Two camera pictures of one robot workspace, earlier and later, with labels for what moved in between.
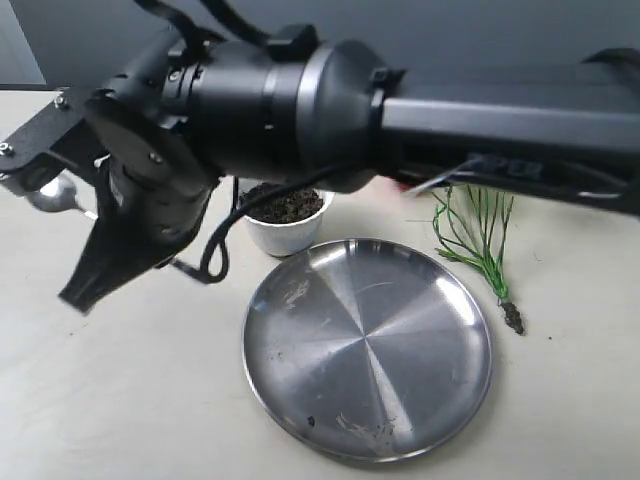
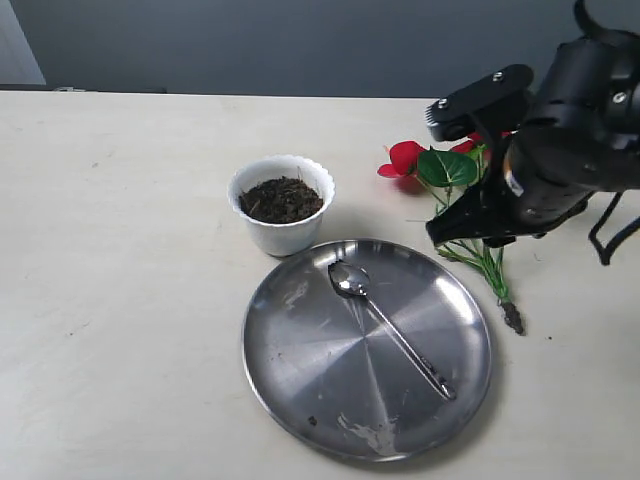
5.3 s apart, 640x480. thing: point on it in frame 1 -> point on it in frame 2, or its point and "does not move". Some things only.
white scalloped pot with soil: [288, 222] does not move
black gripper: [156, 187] -> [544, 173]
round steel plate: [367, 350] does not move
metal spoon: [58, 195] -> [352, 281]
